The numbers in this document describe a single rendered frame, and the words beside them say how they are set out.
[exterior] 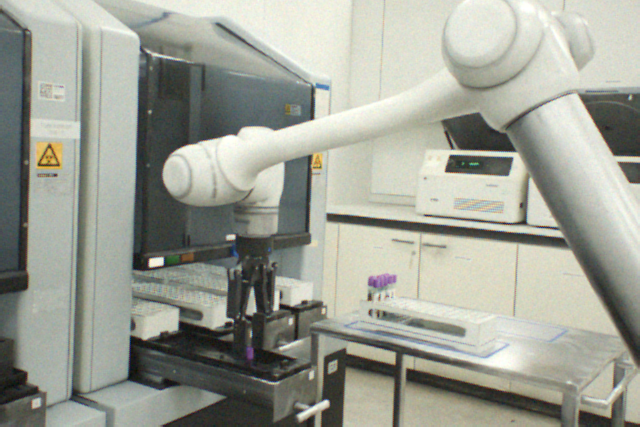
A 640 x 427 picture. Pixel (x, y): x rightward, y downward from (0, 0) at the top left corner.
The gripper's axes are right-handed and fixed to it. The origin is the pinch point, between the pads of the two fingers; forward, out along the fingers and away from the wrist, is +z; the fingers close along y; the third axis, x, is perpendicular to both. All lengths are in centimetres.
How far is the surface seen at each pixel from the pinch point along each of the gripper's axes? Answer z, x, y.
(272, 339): 8.7, -12.7, -25.1
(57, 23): -57, -22, 30
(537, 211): -13, -7, -227
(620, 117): -60, 21, -257
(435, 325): 1.4, 22.9, -39.7
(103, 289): -8.5, -22.0, 18.3
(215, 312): -0.2, -16.4, -8.2
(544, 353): 2, 47, -40
